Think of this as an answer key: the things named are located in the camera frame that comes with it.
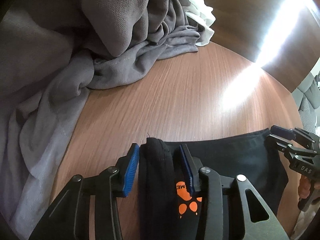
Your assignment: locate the dark navy pants orange pawprint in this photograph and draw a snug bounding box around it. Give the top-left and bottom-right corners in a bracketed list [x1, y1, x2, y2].
[138, 129, 288, 239]

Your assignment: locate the person's right hand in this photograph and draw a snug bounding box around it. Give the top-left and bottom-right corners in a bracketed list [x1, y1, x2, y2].
[298, 175, 311, 199]

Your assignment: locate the grey office chair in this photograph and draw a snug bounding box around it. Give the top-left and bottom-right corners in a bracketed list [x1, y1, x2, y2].
[292, 73, 319, 134]

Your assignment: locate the white sheer curtain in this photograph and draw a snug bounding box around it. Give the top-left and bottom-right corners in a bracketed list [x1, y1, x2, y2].
[181, 0, 216, 47]

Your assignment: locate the grey hanging curtain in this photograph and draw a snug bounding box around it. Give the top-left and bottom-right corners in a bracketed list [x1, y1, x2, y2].
[1, 0, 200, 239]

